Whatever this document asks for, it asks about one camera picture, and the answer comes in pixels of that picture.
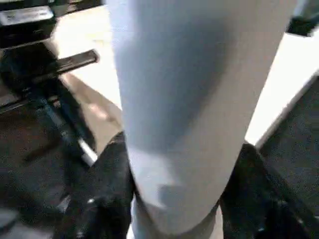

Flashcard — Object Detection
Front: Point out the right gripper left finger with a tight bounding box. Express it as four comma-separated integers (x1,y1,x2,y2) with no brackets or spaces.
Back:
55,130,138,239

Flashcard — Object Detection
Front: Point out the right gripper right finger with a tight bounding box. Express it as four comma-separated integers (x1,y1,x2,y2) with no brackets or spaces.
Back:
219,142,319,239

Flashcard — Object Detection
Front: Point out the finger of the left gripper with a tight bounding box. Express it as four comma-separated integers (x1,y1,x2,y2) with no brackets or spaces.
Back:
49,49,100,74

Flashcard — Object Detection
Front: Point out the white plastic table leg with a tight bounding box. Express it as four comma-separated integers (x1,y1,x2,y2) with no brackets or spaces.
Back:
105,0,299,239

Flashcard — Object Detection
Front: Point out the white plastic table top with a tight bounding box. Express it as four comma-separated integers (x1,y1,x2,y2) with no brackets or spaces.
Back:
52,5,319,147

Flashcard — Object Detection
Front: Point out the black work mat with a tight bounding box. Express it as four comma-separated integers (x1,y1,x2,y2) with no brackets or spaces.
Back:
0,85,319,239

